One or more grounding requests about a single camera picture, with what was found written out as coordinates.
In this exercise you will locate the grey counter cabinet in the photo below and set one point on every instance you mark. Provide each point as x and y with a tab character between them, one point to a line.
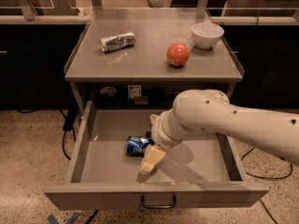
155	30

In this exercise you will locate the blue crushed pepsi can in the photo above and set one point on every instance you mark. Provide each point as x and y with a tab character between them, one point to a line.
136	146

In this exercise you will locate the black metal drawer handle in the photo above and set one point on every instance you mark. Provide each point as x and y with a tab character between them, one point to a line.
159	203

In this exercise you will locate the open grey drawer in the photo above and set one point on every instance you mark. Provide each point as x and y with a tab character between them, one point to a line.
202	172

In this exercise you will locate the white ceramic bowl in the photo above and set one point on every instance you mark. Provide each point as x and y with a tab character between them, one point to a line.
206	35

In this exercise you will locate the white label tag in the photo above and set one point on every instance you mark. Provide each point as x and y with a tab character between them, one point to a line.
134	91

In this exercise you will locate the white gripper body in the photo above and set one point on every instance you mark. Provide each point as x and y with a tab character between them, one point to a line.
161	132

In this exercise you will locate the silver crushed can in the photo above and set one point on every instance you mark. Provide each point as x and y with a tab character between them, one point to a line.
116	42

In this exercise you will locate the red apple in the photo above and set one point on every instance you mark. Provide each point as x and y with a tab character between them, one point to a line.
178	54

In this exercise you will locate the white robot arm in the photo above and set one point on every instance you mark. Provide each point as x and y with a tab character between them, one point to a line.
194	111

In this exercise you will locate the blue tape on floor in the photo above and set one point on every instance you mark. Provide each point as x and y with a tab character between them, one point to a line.
63	219

